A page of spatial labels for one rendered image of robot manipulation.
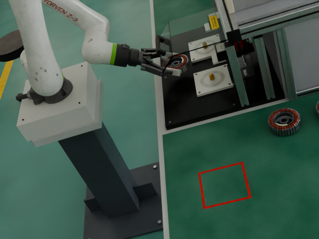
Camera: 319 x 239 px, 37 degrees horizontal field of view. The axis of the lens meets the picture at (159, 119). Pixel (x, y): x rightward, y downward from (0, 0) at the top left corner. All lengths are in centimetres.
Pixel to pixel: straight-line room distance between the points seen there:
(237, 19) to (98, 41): 61
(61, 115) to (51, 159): 122
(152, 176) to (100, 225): 41
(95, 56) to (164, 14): 76
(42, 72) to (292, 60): 92
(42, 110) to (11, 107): 187
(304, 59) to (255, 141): 34
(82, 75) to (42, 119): 28
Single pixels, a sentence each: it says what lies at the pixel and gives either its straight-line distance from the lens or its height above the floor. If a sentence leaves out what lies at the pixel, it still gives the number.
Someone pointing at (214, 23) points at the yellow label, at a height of 107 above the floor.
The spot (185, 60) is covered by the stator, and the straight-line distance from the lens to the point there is 201.
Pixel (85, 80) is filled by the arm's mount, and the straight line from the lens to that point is 215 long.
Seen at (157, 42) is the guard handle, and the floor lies 106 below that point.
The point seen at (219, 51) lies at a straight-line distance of 187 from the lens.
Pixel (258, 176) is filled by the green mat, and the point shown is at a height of 75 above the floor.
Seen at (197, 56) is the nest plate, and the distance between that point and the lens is 213.
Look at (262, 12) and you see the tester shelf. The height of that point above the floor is 111.
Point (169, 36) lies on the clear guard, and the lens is 178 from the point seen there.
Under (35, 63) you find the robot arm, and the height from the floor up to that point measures 114.
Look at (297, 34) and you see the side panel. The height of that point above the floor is 102.
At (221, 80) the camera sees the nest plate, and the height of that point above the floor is 78.
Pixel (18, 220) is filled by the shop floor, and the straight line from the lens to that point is 303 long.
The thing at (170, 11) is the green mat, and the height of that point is 75.
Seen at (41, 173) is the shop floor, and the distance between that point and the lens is 321.
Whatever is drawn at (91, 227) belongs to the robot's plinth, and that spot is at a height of 2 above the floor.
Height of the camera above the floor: 197
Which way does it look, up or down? 39 degrees down
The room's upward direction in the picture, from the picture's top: 24 degrees counter-clockwise
